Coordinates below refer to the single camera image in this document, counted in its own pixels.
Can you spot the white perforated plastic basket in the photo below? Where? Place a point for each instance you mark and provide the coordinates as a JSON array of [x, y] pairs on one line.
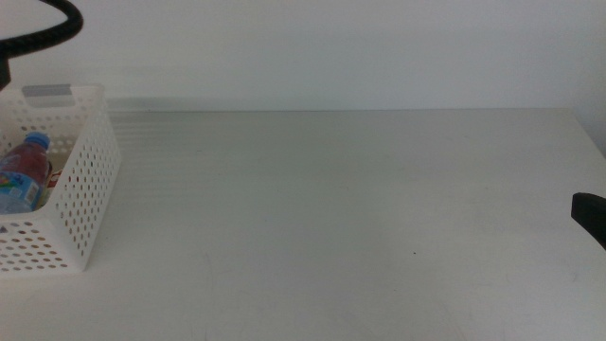
[[85, 199]]

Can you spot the yellow tea bottle green label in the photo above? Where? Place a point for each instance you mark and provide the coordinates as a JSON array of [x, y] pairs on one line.
[[53, 182]]

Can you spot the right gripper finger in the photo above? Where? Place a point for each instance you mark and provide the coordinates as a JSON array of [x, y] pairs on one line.
[[592, 213]]

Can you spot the clear water bottle blue cap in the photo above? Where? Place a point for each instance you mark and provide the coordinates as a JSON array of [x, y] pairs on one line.
[[21, 180]]

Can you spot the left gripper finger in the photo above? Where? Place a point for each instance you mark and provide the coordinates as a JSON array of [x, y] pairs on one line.
[[4, 71]]

